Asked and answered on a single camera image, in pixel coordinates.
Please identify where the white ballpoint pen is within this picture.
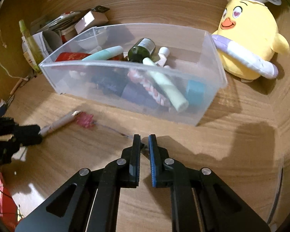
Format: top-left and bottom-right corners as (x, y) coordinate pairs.
(39, 111), (82, 138)

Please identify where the pink fluffy charm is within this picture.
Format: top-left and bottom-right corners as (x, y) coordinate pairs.
(75, 112), (95, 128)

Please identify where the white tube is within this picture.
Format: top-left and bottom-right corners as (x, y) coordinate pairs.
(142, 47), (189, 113)

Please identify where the light blue tube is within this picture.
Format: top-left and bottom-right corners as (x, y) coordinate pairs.
(82, 46), (124, 62)

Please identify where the braided pastel rope loop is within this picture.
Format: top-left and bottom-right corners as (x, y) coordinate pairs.
(127, 67), (172, 108)

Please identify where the dark green bottle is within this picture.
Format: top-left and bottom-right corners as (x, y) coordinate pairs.
(128, 38), (156, 63)

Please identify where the yellow green spray bottle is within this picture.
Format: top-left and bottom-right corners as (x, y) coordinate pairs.
(19, 19), (44, 74)

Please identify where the red booklet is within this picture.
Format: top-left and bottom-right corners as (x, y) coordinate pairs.
(55, 52), (124, 62)

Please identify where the stack of white papers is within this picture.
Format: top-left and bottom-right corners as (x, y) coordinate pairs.
(32, 30), (63, 58)

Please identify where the clear plastic storage bin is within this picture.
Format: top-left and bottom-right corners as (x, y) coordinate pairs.
(40, 23), (227, 125)

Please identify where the yellow chick plush toy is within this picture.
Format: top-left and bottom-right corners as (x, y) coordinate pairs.
(212, 0), (290, 82)

